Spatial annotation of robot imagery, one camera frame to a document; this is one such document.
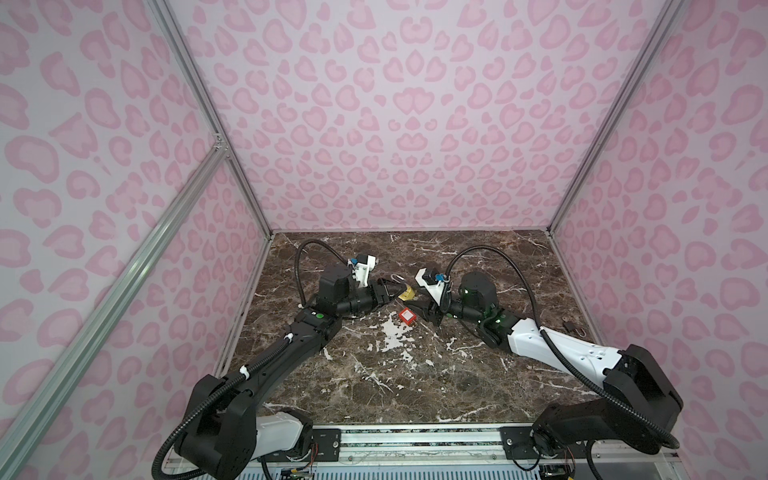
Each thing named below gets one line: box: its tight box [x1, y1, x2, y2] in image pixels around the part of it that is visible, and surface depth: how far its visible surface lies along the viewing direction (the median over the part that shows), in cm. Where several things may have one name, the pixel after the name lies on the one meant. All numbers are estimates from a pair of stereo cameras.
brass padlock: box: [398, 285, 415, 301], surface depth 77 cm
